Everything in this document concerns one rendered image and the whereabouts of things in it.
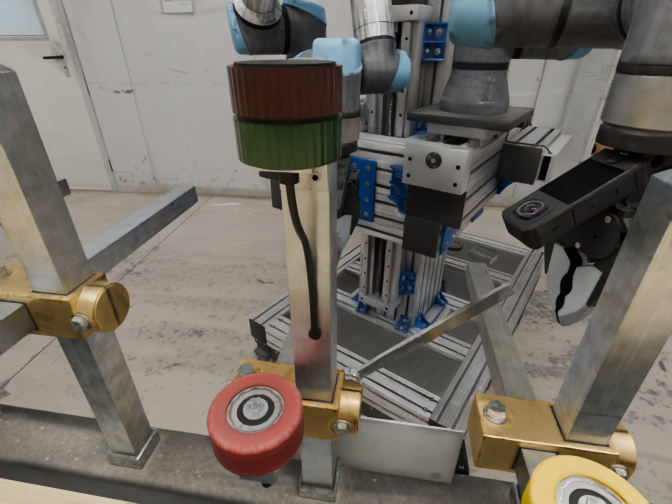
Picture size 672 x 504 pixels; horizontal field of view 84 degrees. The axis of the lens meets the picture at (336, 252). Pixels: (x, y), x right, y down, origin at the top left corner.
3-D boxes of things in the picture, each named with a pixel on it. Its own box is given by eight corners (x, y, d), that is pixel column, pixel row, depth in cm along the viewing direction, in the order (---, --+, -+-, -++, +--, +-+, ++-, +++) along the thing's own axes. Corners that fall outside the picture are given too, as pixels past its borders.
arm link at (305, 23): (333, 57, 104) (333, -2, 97) (286, 57, 100) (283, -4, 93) (318, 55, 114) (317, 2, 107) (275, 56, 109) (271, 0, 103)
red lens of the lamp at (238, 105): (254, 100, 24) (250, 61, 23) (348, 102, 23) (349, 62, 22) (212, 117, 18) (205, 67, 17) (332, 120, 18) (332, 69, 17)
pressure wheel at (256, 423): (243, 438, 41) (228, 362, 35) (315, 449, 40) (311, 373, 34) (211, 518, 34) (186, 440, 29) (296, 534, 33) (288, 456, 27)
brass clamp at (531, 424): (465, 418, 42) (473, 387, 39) (597, 436, 40) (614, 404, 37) (474, 474, 36) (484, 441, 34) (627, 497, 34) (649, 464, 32)
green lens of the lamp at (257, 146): (258, 140, 25) (255, 105, 24) (348, 144, 24) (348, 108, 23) (220, 167, 20) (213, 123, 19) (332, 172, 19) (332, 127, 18)
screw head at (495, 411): (481, 404, 37) (484, 395, 37) (503, 406, 37) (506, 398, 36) (485, 422, 35) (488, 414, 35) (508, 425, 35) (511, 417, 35)
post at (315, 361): (310, 470, 49) (286, 56, 25) (336, 475, 48) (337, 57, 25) (304, 499, 46) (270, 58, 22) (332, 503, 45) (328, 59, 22)
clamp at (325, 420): (247, 388, 44) (242, 357, 42) (362, 403, 42) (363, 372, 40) (228, 431, 39) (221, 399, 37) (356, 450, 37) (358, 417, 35)
